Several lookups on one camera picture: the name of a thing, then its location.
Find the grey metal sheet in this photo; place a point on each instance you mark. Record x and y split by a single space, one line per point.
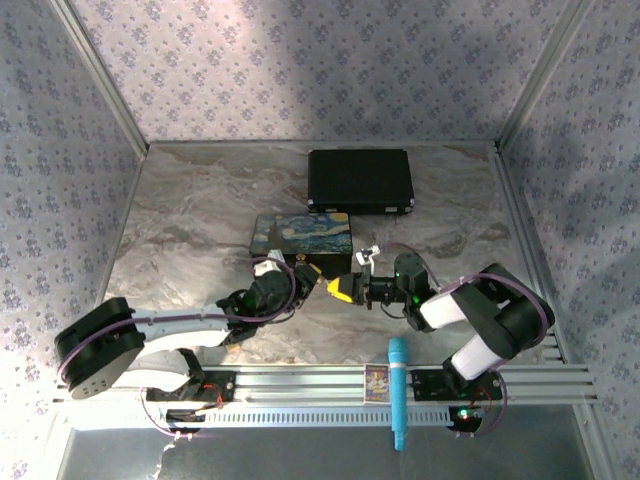
300 460

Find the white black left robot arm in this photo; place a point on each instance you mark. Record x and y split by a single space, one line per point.
100 345

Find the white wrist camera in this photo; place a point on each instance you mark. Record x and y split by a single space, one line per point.
367 257
265 267

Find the black briefcase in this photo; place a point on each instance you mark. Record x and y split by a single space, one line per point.
360 180

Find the small card sticker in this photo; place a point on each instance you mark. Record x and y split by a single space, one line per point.
376 384

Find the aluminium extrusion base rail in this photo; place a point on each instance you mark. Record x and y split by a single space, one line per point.
300 382

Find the aluminium corner post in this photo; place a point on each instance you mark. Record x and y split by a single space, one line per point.
543 75
106 80

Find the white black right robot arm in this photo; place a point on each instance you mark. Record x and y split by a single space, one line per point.
510 320

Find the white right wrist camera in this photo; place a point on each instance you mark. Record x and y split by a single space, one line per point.
367 257

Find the aluminium table edge rail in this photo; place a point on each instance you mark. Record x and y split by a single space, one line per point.
320 143
529 250
121 225

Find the controller board with LEDs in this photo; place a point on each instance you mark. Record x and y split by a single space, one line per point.
462 415

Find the Starry Night print box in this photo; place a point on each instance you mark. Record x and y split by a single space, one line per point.
300 232

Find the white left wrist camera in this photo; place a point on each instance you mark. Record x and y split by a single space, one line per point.
265 267

